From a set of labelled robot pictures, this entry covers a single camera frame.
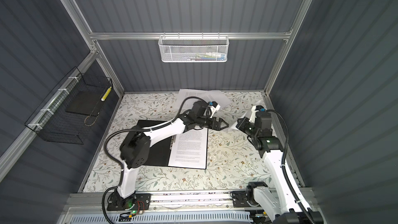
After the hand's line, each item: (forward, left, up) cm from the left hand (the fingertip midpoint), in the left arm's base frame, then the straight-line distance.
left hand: (224, 123), depth 84 cm
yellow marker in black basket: (+12, +63, +12) cm, 65 cm away
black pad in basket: (+7, +69, +14) cm, 71 cm away
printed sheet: (-7, +20, -16) cm, 26 cm away
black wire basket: (-5, +77, +17) cm, 79 cm away
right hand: (-3, -7, +7) cm, 10 cm away
